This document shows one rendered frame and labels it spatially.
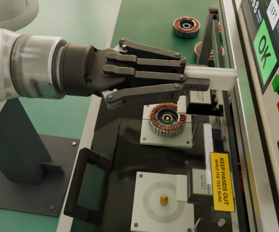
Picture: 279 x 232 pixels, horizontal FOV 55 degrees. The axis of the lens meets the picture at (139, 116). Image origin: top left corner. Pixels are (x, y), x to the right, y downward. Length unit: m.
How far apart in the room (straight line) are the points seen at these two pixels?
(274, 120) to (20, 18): 0.84
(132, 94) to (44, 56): 0.12
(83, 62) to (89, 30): 2.18
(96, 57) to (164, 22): 0.88
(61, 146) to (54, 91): 1.36
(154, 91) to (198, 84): 0.06
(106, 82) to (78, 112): 1.53
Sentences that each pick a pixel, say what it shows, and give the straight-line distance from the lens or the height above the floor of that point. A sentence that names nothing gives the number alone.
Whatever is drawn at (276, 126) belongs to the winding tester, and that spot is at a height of 1.15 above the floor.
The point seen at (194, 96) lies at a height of 0.92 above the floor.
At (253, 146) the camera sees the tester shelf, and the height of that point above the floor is 1.11.
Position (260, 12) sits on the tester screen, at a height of 1.19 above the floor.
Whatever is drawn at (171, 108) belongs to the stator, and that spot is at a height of 0.82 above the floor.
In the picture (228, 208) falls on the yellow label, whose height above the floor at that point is 1.07.
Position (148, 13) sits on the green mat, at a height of 0.75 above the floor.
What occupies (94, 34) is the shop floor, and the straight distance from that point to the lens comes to 2.49.
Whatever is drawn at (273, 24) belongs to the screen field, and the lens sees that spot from 0.47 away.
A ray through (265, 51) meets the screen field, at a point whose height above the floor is 1.17.
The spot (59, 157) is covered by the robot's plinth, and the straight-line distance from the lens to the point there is 1.70.
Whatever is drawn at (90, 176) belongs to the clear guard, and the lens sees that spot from 0.47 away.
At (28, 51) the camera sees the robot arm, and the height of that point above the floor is 1.22.
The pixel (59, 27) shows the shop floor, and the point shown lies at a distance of 2.64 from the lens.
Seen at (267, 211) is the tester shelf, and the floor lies 1.12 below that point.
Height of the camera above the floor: 1.45
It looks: 53 degrees down
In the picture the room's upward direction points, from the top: straight up
